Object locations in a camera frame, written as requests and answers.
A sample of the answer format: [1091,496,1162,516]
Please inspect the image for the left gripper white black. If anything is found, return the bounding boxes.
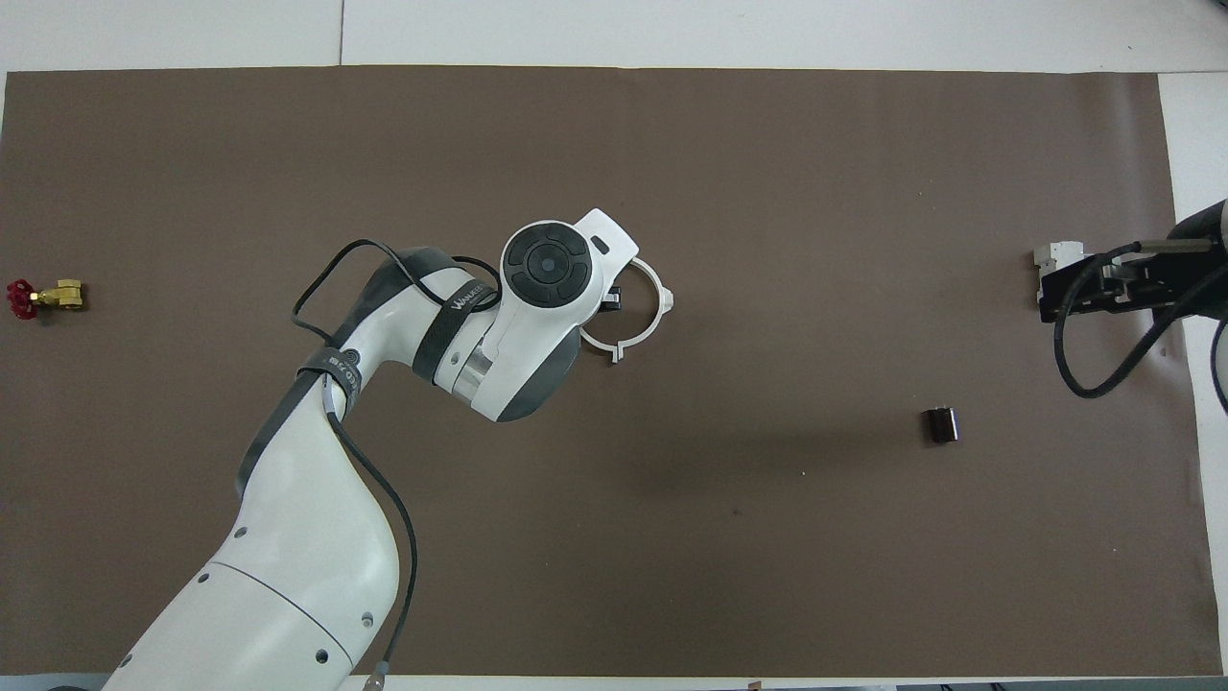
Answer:
[576,208,640,310]

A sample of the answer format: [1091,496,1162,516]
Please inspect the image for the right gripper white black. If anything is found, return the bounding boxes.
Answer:
[1039,250,1191,323]

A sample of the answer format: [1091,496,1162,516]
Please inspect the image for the grey circuit breaker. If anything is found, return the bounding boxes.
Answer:
[1033,242,1090,308]

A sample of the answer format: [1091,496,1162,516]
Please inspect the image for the brown paper table mat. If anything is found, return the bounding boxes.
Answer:
[0,65,1224,678]

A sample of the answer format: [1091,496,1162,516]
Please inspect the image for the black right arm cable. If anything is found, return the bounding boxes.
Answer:
[1053,240,1228,400]

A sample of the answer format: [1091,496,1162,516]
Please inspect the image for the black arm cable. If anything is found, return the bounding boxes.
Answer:
[1053,240,1228,400]
[291,238,500,691]

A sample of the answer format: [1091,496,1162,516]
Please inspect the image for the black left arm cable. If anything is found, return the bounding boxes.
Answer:
[291,238,500,691]

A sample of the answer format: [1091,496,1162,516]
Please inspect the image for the brass valve with red handle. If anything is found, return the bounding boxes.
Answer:
[6,278,87,322]

